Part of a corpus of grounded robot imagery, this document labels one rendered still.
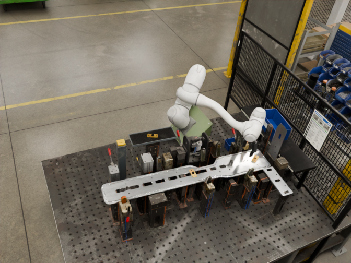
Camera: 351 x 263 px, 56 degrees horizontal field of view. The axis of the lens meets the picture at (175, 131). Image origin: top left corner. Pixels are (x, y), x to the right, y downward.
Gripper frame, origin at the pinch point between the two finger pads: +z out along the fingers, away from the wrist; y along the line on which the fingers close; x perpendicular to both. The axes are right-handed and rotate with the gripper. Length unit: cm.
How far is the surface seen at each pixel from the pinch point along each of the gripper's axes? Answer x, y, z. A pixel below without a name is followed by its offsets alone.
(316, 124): 54, 7, -20
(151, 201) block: -87, 18, 9
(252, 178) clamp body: -6.9, 22.2, 8.2
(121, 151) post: -96, -30, 3
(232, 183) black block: -20.8, 18.8, 13.5
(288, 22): 155, -172, -19
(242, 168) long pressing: -6.2, 7.5, 12.8
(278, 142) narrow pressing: 26.5, 3.1, -4.4
